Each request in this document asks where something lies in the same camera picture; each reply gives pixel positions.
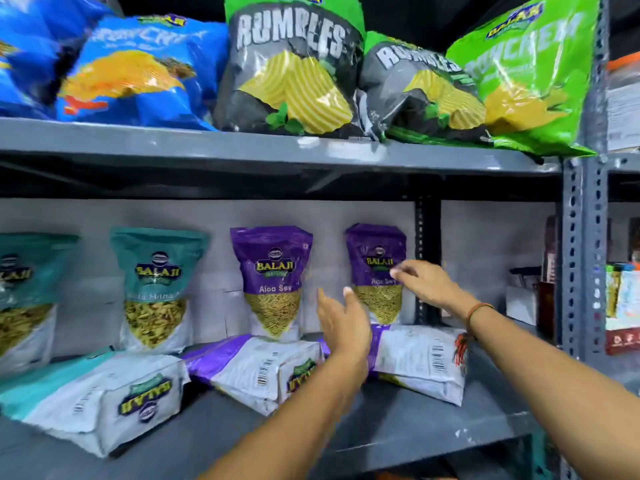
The person's left hand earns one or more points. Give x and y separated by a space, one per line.
347 334

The person's right hand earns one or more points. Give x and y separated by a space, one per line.
430 284

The purple Aloo Sev pouch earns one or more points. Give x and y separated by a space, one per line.
250 364
272 264
372 249
415 354

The grey Rumbles bag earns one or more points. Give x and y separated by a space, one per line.
415 89
290 74

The teal Balaji pouch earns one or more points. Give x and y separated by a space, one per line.
100 394
157 274
30 294

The green Crunchem bag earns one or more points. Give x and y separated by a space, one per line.
535 69

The grey metal shelf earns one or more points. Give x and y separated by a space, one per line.
200 144

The blue Crunchem bag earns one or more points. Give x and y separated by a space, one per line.
140 79
30 54

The person's left forearm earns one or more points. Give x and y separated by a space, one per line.
290 429

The person's right forearm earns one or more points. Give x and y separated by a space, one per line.
550 389

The small white box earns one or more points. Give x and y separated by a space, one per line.
521 304

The small black object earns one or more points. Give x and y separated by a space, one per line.
525 274

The row of colourful packets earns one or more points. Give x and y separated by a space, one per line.
625 294

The red carton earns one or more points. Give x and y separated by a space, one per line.
625 342

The clear jar orange lid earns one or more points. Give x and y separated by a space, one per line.
625 104

